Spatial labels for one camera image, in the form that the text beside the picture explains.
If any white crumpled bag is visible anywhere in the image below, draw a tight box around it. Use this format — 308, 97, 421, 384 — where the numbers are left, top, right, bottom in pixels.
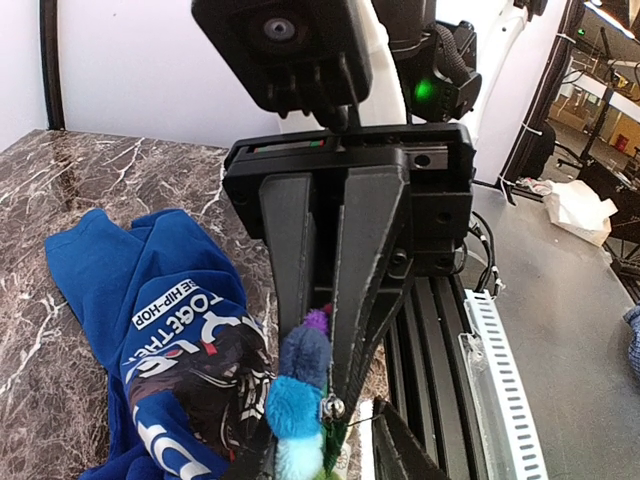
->
543, 180, 618, 247

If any rainbow flower plush brooch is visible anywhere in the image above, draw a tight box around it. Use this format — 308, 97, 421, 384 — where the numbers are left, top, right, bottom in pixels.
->
266, 304, 339, 479

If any checked cloth on floor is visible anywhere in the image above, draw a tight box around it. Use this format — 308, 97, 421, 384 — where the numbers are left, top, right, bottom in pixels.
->
623, 304, 640, 378

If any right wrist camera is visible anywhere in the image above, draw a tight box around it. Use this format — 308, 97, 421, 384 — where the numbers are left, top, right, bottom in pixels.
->
191, 0, 373, 133

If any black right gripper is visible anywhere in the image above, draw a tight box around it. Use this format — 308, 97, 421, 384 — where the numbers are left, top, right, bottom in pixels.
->
223, 123, 475, 415

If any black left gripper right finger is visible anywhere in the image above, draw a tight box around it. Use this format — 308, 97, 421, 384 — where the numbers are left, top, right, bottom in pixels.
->
372, 397, 448, 480

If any white slotted cable duct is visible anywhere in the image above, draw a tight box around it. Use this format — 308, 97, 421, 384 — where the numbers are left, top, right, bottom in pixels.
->
458, 289, 548, 479

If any black front aluminium rail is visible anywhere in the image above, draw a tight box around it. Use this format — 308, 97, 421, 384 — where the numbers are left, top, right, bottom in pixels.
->
384, 276, 489, 479

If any right black frame post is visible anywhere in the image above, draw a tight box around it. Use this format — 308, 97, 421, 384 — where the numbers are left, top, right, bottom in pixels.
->
39, 0, 66, 131

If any blue printed t-shirt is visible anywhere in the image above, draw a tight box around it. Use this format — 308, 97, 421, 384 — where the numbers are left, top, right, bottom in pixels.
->
45, 209, 273, 479

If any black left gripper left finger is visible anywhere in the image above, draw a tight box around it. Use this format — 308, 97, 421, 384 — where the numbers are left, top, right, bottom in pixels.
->
229, 429, 277, 480

